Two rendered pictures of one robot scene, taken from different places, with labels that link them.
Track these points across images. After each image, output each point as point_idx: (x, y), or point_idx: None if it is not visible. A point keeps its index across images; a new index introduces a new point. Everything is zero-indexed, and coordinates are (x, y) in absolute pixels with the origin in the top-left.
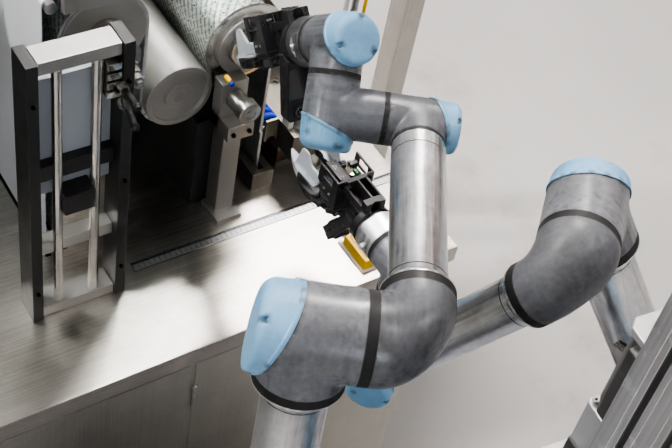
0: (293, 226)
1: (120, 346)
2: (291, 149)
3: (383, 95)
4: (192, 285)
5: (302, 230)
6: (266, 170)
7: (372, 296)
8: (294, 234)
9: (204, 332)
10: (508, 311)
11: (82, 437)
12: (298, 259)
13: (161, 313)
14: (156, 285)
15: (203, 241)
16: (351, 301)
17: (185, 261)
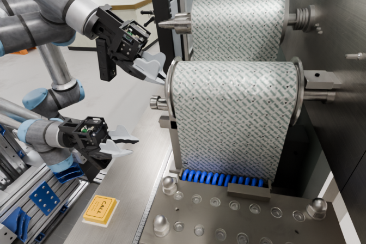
0: (145, 188)
1: (154, 114)
2: (138, 139)
3: (22, 14)
4: (156, 138)
5: (140, 190)
6: None
7: None
8: (141, 185)
9: (137, 132)
10: None
11: None
12: (130, 177)
13: (154, 126)
14: (165, 130)
15: (169, 152)
16: None
17: (166, 142)
